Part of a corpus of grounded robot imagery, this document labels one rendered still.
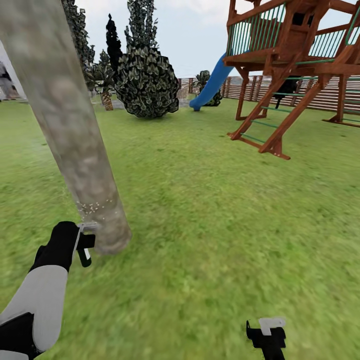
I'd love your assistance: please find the pesticide atomizer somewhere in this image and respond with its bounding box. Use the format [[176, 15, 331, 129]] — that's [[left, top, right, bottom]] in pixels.
[[78, 248, 92, 267]]

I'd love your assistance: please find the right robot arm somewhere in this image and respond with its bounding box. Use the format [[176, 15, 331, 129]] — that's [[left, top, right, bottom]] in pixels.
[[246, 317, 287, 360]]

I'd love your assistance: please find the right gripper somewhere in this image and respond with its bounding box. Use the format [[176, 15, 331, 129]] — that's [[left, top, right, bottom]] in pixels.
[[246, 320, 286, 353]]

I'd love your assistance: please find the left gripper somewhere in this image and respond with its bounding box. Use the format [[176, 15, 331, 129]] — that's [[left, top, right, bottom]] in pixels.
[[76, 233, 96, 250]]

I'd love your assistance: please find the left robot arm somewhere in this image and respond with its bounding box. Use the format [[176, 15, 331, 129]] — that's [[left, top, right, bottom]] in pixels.
[[0, 222, 101, 360]]

